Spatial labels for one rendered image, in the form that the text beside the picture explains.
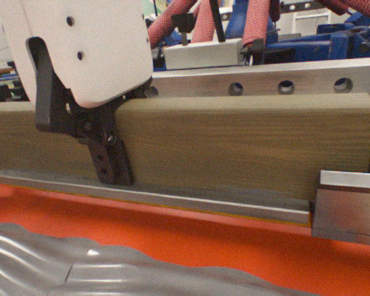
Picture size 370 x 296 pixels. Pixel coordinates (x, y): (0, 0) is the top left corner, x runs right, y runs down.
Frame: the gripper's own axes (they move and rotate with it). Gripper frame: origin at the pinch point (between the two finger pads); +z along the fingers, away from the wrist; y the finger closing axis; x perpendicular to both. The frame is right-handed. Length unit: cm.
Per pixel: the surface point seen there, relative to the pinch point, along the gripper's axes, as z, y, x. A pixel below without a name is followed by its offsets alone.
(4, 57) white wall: 0, -271, -381
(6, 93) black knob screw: -3.5, -10.3, -26.6
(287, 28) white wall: 14, -411, 5
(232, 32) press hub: -5, -76, -5
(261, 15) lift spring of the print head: -9, -49, 7
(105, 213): 6.0, 1.6, -2.7
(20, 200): 5.9, 1.8, -14.2
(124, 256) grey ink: 5.8, 5.8, 2.1
